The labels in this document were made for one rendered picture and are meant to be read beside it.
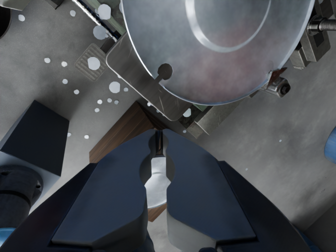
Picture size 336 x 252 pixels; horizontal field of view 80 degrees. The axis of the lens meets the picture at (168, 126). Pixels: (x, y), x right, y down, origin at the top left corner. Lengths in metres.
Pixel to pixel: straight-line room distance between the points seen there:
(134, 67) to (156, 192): 0.77
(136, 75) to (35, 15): 0.82
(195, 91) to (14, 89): 0.93
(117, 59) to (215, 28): 0.13
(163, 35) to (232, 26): 0.10
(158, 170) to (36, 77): 0.68
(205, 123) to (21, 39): 0.83
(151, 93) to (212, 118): 0.27
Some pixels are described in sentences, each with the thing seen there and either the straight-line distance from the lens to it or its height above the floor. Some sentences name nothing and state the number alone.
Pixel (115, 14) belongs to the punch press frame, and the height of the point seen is 0.64.
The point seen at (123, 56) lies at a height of 0.78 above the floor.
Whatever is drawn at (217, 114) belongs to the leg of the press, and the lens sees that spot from 0.53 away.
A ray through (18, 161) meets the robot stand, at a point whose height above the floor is 0.45.
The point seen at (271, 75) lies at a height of 0.79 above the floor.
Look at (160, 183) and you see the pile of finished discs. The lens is 0.95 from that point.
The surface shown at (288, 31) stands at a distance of 0.40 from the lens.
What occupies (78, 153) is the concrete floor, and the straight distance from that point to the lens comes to 1.23.
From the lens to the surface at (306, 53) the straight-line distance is 0.51.
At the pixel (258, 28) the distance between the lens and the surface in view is 0.35.
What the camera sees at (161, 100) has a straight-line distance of 0.30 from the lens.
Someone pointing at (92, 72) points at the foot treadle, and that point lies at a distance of 0.90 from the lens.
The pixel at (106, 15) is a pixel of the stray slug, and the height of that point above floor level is 0.65.
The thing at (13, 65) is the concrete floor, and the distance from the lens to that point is 1.10.
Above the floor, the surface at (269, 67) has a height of 0.78.
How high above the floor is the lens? 1.05
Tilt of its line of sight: 57 degrees down
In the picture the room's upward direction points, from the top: 141 degrees clockwise
